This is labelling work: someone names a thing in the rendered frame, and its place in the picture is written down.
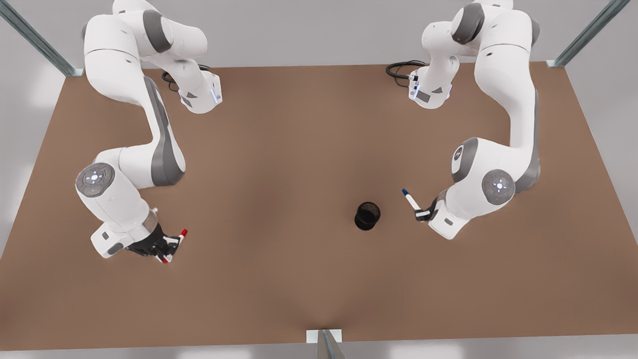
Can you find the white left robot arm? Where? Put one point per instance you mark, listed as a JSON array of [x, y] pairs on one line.
[[503, 65]]

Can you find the black mesh pen cup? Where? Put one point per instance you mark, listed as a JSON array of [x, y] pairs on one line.
[[368, 216]]

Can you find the blue-capped white marker pen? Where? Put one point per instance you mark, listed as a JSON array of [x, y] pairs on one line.
[[411, 201]]

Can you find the red-capped white marker pen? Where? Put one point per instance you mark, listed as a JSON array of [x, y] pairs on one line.
[[175, 245]]

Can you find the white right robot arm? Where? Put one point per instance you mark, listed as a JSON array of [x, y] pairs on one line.
[[124, 60]]

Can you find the silver frame post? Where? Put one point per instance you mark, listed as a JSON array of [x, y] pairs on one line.
[[588, 32], [326, 344], [35, 37]]

